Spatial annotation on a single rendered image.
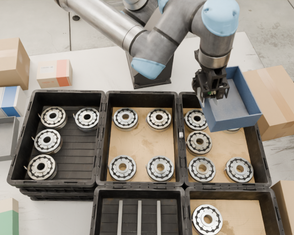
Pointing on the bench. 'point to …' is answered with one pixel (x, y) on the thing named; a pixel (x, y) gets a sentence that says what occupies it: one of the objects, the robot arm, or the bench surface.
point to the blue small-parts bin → (233, 105)
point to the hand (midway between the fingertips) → (205, 97)
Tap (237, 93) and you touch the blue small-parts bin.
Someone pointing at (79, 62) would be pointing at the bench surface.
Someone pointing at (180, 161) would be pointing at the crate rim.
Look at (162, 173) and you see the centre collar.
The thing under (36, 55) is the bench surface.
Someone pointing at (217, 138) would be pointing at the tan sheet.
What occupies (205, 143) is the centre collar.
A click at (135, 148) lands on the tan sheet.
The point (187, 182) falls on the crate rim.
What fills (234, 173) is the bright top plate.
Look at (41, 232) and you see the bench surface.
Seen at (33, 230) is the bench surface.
